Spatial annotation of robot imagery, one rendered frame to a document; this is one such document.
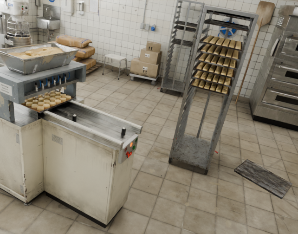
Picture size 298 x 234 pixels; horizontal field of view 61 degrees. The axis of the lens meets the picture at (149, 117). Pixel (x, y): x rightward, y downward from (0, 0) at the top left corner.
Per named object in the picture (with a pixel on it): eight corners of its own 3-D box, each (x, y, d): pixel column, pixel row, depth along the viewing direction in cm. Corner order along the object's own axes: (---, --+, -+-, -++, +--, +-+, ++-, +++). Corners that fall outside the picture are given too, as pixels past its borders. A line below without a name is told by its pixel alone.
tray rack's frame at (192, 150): (207, 176, 297) (261, 15, 219) (166, 162, 309) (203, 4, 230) (213, 149, 353) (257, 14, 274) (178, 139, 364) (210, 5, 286)
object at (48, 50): (-2, 60, 182) (-3, 51, 179) (53, 51, 227) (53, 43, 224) (25, 69, 174) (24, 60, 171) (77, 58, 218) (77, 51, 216)
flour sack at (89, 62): (84, 71, 541) (84, 65, 535) (66, 68, 546) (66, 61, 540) (97, 64, 605) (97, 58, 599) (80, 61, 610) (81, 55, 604)
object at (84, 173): (43, 197, 235) (40, 111, 196) (68, 177, 264) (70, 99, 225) (106, 232, 212) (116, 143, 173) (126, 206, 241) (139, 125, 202)
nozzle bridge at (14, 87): (-11, 113, 193) (-17, 69, 178) (58, 89, 254) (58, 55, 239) (20, 127, 182) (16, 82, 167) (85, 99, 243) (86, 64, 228)
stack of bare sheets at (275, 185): (233, 171, 321) (234, 169, 320) (246, 160, 349) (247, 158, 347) (281, 199, 287) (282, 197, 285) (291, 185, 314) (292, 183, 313)
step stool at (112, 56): (128, 75, 602) (130, 56, 582) (118, 80, 564) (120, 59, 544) (112, 70, 615) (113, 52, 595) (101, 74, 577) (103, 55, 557)
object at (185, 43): (175, 39, 539) (175, 38, 538) (193, 42, 534) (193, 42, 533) (171, 42, 486) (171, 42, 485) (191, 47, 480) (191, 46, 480)
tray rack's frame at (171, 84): (164, 82, 586) (180, -2, 508) (185, 87, 579) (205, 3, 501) (158, 91, 530) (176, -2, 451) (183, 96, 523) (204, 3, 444)
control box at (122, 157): (117, 162, 186) (119, 146, 180) (132, 148, 206) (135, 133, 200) (121, 164, 185) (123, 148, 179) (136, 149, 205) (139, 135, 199)
